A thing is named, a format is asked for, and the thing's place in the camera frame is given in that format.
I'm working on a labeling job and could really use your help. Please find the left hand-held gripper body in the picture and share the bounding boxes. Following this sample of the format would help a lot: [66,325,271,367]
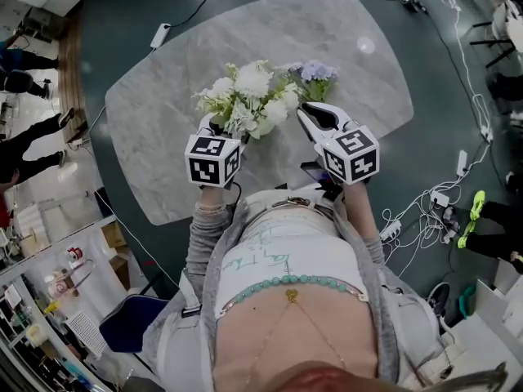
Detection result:
[184,134,242,191]

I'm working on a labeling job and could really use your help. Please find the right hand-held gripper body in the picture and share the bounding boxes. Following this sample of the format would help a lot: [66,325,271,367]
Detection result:
[313,122,381,186]

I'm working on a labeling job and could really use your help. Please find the purple flowers bunch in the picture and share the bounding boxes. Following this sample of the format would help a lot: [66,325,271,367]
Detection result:
[288,59,340,104]

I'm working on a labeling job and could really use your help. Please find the white flowers bunch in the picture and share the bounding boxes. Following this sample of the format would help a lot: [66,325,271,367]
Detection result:
[191,59,303,140]

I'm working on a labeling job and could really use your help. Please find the person's left forearm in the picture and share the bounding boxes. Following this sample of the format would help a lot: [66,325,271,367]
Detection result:
[186,185,230,277]

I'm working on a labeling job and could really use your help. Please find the person's right forearm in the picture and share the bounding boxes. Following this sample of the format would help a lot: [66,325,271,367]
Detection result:
[341,181,387,265]

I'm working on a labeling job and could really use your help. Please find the black waist-mounted phone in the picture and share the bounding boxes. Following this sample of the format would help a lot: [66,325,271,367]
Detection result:
[300,161,344,199]

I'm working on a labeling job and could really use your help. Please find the white trousers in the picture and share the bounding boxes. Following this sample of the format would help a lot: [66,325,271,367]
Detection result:
[244,189,340,220]

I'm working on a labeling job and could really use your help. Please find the belt with metal buckle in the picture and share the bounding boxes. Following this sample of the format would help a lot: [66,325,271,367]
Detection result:
[272,196,316,210]

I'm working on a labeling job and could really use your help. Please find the grey marble table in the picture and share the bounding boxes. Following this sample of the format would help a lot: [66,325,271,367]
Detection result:
[105,0,413,226]

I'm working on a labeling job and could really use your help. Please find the white scribbled top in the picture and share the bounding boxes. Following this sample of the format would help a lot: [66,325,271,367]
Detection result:
[214,206,369,318]

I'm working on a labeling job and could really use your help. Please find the closed cardboard box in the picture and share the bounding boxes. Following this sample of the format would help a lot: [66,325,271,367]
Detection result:
[101,220,128,249]

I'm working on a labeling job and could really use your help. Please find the brown wooden platform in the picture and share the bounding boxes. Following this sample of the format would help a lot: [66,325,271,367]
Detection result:
[56,14,89,145]

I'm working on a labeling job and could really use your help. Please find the open cardboard box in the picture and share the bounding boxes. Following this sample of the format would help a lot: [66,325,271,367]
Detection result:
[109,253,132,290]

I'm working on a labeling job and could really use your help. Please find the grey knit cardigan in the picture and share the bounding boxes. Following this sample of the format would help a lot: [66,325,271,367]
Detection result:
[142,202,445,392]

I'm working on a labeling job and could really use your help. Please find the blue padded chair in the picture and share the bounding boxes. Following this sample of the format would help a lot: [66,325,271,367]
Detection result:
[99,294,171,353]

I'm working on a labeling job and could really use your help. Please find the white metal workbench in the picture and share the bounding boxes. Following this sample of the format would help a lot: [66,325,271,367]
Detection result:
[0,214,138,392]

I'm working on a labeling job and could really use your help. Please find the black chair with white seat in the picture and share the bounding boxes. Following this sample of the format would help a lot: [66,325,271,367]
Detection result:
[469,0,523,69]

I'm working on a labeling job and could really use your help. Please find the person's upper chest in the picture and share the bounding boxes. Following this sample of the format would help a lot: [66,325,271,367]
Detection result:
[214,290,379,383]

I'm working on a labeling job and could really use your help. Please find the pink round gadget with loop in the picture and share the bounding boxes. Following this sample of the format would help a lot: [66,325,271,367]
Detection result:
[44,259,97,300]

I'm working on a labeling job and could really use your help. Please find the white storage crate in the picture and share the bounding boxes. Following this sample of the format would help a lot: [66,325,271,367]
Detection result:
[443,279,523,367]

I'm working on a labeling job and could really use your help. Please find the white perforated board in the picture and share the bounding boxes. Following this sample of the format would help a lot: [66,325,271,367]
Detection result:
[65,312,108,359]

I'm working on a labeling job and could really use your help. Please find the person's head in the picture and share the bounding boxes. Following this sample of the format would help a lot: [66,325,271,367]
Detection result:
[285,359,409,392]

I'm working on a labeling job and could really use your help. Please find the pearl bead bracelets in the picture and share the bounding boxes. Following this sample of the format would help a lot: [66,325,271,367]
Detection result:
[194,202,228,216]

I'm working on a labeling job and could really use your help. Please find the tangled white cables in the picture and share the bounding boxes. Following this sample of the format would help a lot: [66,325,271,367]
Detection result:
[382,177,463,277]

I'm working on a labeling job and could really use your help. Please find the thin white floor cable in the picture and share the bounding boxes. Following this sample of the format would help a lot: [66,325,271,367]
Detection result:
[87,104,181,289]

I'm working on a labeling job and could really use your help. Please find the black floor cable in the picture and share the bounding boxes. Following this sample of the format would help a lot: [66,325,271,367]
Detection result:
[169,0,230,28]

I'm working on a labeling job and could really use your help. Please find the long white cable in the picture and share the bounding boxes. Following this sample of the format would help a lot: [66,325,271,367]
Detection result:
[439,0,492,138]

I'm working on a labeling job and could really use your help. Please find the green bead necklace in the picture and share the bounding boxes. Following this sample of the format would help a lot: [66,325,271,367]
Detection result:
[222,274,369,316]

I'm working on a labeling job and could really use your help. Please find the thin gold chain necklace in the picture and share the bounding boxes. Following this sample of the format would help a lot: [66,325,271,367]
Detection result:
[248,287,348,377]

